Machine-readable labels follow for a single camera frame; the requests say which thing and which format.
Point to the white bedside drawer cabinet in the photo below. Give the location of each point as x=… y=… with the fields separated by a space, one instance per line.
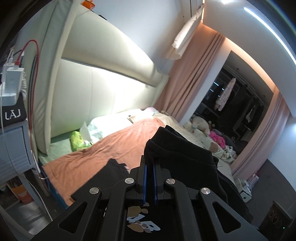
x=243 y=189

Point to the cream plush toy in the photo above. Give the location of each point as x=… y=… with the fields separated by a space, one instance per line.
x=200 y=124

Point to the pink fluffy cloth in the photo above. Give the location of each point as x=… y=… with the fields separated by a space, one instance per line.
x=218 y=139

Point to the grey blue nightstand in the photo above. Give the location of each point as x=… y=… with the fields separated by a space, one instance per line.
x=16 y=155

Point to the black teddy bear t-shirt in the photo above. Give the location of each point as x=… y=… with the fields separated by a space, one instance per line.
x=195 y=200

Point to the brown bed blanket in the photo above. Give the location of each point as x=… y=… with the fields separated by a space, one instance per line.
x=71 y=171

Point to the pink curtain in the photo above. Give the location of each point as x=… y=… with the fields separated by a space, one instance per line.
x=188 y=74

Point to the bear print pillow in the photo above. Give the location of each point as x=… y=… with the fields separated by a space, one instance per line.
x=226 y=154

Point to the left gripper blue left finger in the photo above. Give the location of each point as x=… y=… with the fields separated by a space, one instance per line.
x=144 y=186

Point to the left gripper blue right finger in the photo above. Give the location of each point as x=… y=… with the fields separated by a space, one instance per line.
x=155 y=185

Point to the cream padded headboard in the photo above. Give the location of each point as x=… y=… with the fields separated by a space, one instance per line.
x=87 y=68

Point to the hanging floral garment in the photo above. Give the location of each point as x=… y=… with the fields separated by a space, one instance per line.
x=221 y=101

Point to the white charger block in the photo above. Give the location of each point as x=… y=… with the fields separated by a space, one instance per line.
x=12 y=77

